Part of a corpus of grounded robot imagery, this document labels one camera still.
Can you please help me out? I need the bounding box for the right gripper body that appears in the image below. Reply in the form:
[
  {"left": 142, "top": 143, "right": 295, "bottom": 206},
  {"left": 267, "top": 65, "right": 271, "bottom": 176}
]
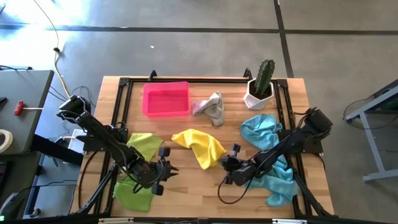
[{"left": 224, "top": 143, "right": 258, "bottom": 187}]

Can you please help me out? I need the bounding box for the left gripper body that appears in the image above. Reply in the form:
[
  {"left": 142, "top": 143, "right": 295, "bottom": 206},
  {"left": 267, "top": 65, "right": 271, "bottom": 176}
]
[{"left": 136, "top": 146, "right": 172, "bottom": 197}]

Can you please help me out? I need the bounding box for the yellow microfiber towel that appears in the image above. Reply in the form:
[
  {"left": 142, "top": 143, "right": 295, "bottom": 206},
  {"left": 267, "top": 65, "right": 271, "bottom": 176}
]
[{"left": 171, "top": 128, "right": 228, "bottom": 171}]

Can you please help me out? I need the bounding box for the light green microfiber towel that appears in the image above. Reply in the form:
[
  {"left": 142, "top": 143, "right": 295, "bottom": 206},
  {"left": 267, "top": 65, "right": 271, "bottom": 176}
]
[{"left": 126, "top": 133, "right": 164, "bottom": 162}]

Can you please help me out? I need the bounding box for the blue microfiber towel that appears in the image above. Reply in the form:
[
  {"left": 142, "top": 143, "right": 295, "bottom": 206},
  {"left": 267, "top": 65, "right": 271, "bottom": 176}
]
[
  {"left": 245, "top": 154, "right": 300, "bottom": 208},
  {"left": 239, "top": 113, "right": 284, "bottom": 152}
]

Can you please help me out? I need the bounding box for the grey microfiber towel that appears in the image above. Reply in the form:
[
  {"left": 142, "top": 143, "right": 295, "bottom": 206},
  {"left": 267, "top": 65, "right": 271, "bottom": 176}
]
[{"left": 192, "top": 91, "right": 225, "bottom": 127}]

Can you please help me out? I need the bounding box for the white faceted plant pot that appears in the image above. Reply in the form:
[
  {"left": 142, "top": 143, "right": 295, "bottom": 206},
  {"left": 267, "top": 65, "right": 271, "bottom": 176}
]
[{"left": 243, "top": 77, "right": 275, "bottom": 110}]

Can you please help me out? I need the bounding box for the pink plastic bin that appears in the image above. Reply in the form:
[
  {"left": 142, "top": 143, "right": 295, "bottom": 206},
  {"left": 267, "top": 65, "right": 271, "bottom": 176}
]
[{"left": 142, "top": 81, "right": 191, "bottom": 118}]

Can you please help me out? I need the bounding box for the green cactus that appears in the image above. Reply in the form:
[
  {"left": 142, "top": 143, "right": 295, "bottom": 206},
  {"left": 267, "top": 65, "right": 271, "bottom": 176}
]
[{"left": 254, "top": 58, "right": 276, "bottom": 97}]

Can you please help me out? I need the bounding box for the black beam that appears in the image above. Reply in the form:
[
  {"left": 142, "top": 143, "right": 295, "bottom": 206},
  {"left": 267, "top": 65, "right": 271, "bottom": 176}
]
[{"left": 30, "top": 133, "right": 85, "bottom": 166}]

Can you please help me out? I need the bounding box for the grey metal table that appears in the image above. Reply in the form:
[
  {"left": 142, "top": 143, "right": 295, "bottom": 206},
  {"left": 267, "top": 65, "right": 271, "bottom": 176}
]
[{"left": 343, "top": 79, "right": 398, "bottom": 183}]

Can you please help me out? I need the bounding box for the grey rounded object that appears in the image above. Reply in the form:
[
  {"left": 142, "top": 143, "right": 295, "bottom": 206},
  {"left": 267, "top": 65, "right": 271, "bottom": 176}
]
[{"left": 0, "top": 192, "right": 27, "bottom": 222}]

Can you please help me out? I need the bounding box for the cream tape roll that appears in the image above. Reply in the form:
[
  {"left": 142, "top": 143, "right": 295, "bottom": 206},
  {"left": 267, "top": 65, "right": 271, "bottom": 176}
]
[{"left": 0, "top": 129, "right": 14, "bottom": 154}]

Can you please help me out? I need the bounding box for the grey side table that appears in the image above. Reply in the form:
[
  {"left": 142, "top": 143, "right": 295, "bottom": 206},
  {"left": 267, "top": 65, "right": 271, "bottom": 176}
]
[{"left": 0, "top": 70, "right": 55, "bottom": 156}]

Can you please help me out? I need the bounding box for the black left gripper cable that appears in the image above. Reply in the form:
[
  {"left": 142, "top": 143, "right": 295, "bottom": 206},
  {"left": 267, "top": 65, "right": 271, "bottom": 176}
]
[{"left": 132, "top": 174, "right": 156, "bottom": 194}]

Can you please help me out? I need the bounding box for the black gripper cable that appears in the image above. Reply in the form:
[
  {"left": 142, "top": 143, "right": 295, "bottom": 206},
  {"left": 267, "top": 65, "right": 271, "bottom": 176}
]
[
  {"left": 217, "top": 177, "right": 248, "bottom": 205},
  {"left": 132, "top": 174, "right": 156, "bottom": 194}
]

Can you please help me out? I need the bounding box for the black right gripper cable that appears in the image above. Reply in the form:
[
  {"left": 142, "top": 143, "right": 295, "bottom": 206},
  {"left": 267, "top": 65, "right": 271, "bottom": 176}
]
[{"left": 217, "top": 177, "right": 248, "bottom": 205}]

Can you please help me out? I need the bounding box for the silver metal bracket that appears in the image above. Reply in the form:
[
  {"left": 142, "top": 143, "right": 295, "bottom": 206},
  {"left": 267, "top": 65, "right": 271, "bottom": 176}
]
[
  {"left": 272, "top": 218, "right": 308, "bottom": 224},
  {"left": 98, "top": 217, "right": 134, "bottom": 224}
]

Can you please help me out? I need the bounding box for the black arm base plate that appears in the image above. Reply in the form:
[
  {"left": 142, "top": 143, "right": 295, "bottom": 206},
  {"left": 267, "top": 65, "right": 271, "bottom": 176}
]
[
  {"left": 76, "top": 135, "right": 108, "bottom": 153},
  {"left": 279, "top": 129, "right": 324, "bottom": 155}
]

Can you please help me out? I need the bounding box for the black aluminium table frame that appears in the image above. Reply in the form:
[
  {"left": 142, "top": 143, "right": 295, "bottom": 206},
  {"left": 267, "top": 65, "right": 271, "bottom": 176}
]
[{"left": 70, "top": 70, "right": 338, "bottom": 224}]

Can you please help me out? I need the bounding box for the red-handled screwdriver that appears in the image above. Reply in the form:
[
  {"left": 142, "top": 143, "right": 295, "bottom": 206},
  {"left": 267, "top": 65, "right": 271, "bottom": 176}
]
[{"left": 13, "top": 100, "right": 44, "bottom": 117}]

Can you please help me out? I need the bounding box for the thin black cable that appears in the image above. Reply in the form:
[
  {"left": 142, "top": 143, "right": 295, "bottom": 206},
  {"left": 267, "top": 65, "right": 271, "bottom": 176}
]
[{"left": 0, "top": 64, "right": 34, "bottom": 71}]

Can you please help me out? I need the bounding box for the yellow extension cable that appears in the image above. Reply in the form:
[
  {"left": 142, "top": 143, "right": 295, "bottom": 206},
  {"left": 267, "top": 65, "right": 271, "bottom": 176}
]
[{"left": 32, "top": 0, "right": 72, "bottom": 98}]

